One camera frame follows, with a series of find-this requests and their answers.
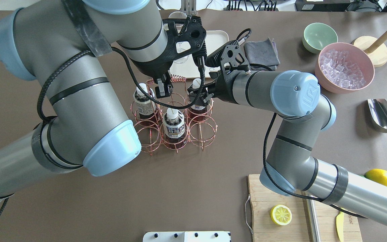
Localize aluminium frame post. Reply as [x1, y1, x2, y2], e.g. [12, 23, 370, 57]
[180, 0, 197, 15]

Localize black camera cable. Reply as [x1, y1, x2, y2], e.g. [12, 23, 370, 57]
[0, 47, 207, 242]

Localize steel ice scoop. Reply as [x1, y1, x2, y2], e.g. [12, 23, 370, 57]
[367, 98, 387, 133]

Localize copper wire bottle basket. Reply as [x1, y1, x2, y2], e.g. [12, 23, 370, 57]
[130, 80, 218, 155]

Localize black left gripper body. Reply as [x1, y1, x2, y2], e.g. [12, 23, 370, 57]
[128, 15, 207, 79]

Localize tea bottle white cap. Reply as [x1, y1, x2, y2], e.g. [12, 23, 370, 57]
[187, 78, 208, 122]
[163, 108, 186, 149]
[133, 87, 156, 119]

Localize green bowl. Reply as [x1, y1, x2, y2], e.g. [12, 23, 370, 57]
[302, 23, 338, 53]

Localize half lemon slice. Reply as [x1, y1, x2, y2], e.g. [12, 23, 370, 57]
[270, 205, 292, 226]

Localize yellow lemon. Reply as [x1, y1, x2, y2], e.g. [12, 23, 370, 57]
[364, 168, 387, 187]

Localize cream rabbit tray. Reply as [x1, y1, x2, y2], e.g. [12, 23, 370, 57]
[170, 30, 229, 79]

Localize wooden cup tree stand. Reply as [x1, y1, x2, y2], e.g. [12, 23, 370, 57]
[352, 30, 387, 67]

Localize clear ice cubes pile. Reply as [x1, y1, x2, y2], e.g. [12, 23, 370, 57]
[318, 49, 367, 89]

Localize pink bowl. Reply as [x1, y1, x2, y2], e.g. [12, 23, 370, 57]
[315, 42, 375, 94]

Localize steel muddler black tip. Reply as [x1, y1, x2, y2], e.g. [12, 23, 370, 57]
[305, 199, 321, 242]

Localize bamboo cutting board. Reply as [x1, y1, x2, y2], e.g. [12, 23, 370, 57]
[245, 174, 362, 242]

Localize clear wine glass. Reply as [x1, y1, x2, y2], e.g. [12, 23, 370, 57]
[168, 11, 190, 64]

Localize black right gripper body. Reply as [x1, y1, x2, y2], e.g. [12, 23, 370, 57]
[210, 72, 239, 104]

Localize yellow plastic knife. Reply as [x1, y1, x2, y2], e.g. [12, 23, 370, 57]
[335, 211, 344, 242]

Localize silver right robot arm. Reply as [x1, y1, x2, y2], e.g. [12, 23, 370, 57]
[188, 70, 387, 226]

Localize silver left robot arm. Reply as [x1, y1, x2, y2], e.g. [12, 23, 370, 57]
[0, 0, 206, 202]

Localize grey folded cloth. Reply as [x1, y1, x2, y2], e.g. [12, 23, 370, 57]
[244, 38, 281, 71]

